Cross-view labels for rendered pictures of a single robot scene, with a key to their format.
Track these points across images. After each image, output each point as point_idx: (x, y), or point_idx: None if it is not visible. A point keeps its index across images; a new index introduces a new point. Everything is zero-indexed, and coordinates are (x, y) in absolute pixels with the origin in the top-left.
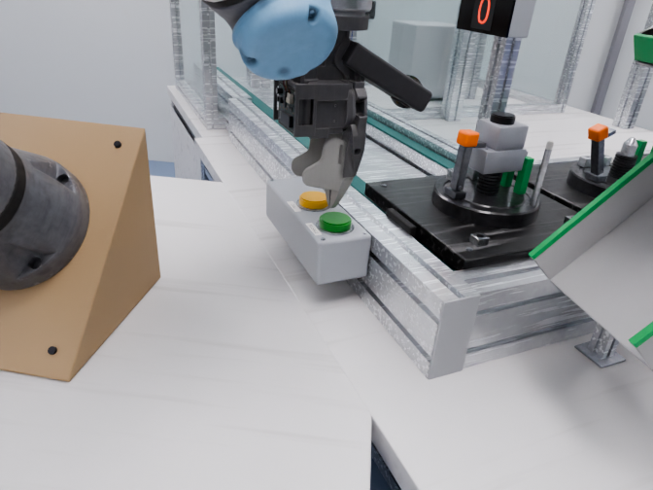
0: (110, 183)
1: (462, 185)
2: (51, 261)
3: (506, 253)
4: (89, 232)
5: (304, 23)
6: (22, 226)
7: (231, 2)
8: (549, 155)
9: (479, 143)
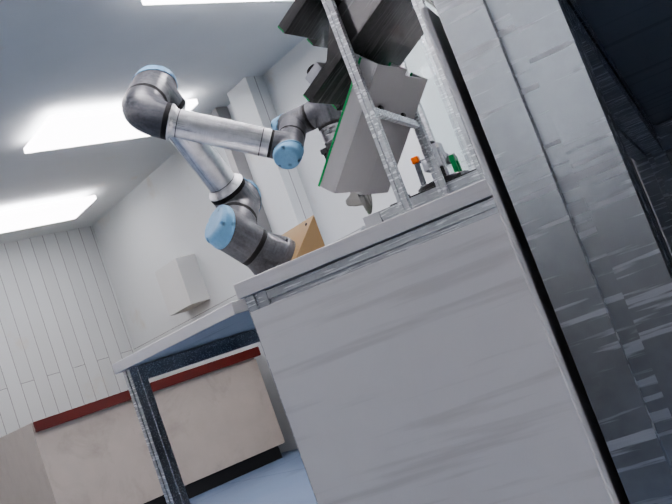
0: (301, 237)
1: (423, 181)
2: (278, 265)
3: (410, 196)
4: (293, 255)
5: (281, 150)
6: (266, 251)
7: (268, 154)
8: (438, 149)
9: (420, 160)
